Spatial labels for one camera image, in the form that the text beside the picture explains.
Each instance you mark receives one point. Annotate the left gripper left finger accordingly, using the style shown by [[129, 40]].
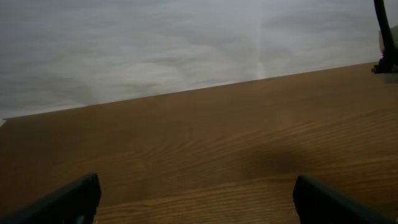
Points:
[[62, 205]]

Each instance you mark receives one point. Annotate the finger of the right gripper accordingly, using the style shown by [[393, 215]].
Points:
[[388, 67]]

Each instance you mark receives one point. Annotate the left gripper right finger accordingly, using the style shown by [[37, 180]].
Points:
[[323, 205]]

